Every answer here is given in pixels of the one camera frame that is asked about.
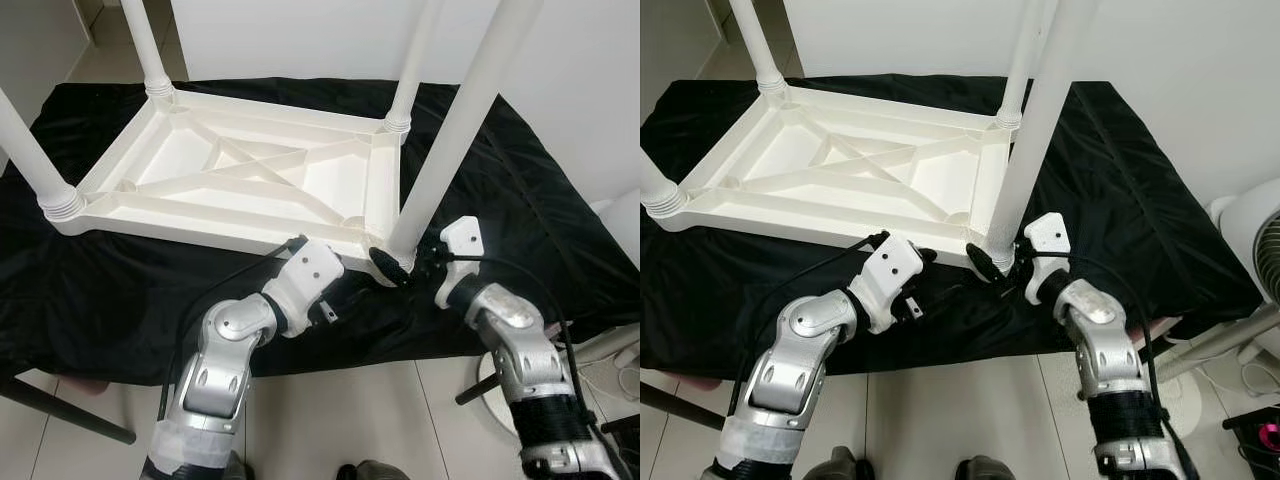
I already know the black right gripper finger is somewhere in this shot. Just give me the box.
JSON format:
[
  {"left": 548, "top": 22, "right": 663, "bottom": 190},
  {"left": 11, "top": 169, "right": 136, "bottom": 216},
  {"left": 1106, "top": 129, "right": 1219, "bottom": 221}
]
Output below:
[
  {"left": 966, "top": 243, "right": 1006, "bottom": 281},
  {"left": 369, "top": 248, "right": 411, "bottom": 288}
]

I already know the white plastic table top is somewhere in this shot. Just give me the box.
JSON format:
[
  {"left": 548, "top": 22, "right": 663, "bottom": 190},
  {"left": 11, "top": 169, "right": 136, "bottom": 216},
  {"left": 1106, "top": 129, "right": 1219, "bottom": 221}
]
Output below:
[
  {"left": 45, "top": 85, "right": 413, "bottom": 269},
  {"left": 655, "top": 80, "right": 1016, "bottom": 266}
]

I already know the black cloth table cover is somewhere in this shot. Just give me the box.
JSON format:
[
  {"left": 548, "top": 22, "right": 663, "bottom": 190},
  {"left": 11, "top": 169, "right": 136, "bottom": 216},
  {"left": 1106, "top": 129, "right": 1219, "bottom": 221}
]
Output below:
[
  {"left": 640, "top": 75, "right": 1263, "bottom": 376},
  {"left": 0, "top": 78, "right": 641, "bottom": 386}
]

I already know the pink table top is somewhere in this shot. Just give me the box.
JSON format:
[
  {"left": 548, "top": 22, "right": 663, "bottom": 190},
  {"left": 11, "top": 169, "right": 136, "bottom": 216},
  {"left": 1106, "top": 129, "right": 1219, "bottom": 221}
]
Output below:
[
  {"left": 55, "top": 318, "right": 581, "bottom": 393},
  {"left": 660, "top": 315, "right": 1181, "bottom": 389}
]

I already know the grey right robot foot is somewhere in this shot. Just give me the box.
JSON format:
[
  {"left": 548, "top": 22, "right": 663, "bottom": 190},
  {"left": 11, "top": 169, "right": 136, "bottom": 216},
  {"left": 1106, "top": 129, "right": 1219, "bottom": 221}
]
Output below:
[
  {"left": 955, "top": 456, "right": 1019, "bottom": 480},
  {"left": 338, "top": 460, "right": 409, "bottom": 480}
]

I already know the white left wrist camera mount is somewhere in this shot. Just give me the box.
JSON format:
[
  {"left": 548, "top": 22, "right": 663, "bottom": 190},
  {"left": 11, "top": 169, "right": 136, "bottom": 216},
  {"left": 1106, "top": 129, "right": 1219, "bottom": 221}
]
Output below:
[
  {"left": 848, "top": 235, "right": 926, "bottom": 336},
  {"left": 262, "top": 238, "right": 346, "bottom": 339}
]

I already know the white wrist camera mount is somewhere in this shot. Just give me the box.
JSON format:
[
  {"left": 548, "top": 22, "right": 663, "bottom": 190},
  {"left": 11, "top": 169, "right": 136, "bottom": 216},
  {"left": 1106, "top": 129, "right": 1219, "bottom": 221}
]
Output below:
[
  {"left": 435, "top": 217, "right": 488, "bottom": 306},
  {"left": 262, "top": 238, "right": 346, "bottom": 339},
  {"left": 848, "top": 235, "right": 926, "bottom": 336},
  {"left": 1022, "top": 212, "right": 1073, "bottom": 306}
]

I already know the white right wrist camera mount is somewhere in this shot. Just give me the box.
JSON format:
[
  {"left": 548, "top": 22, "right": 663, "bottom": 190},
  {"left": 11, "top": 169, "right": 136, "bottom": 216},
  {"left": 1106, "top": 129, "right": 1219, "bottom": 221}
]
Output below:
[
  {"left": 1022, "top": 212, "right": 1073, "bottom": 306},
  {"left": 435, "top": 217, "right": 488, "bottom": 306}
]

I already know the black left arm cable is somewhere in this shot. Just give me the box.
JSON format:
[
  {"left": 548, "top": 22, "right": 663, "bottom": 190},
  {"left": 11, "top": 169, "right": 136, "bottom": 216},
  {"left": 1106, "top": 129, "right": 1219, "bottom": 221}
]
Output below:
[
  {"left": 155, "top": 234, "right": 309, "bottom": 421},
  {"left": 745, "top": 230, "right": 891, "bottom": 421}
]

